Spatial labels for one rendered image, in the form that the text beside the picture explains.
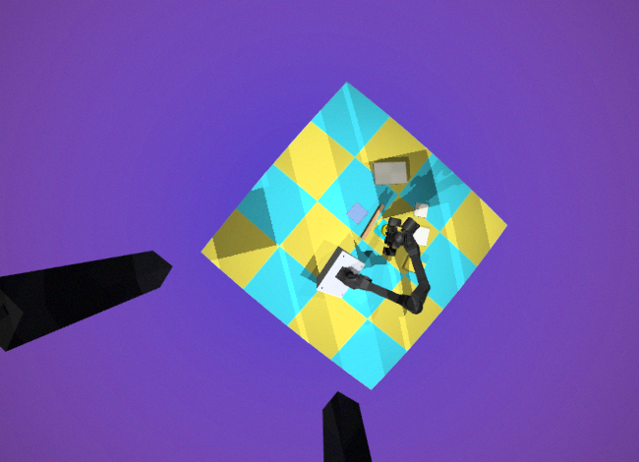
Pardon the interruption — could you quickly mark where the yellow cup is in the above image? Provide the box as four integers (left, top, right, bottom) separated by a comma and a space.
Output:
380, 224, 393, 237

